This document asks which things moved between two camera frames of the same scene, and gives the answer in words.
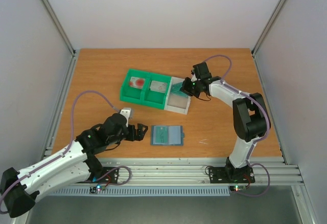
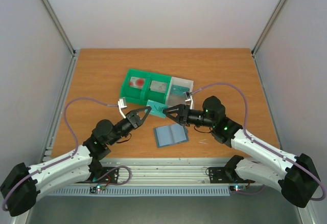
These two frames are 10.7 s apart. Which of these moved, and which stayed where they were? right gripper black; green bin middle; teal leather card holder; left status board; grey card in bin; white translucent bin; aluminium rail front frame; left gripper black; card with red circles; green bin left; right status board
Moved: teal leather card holder; left gripper black; right gripper black
Stayed: card with red circles; green bin middle; grey card in bin; white translucent bin; right status board; green bin left; left status board; aluminium rail front frame
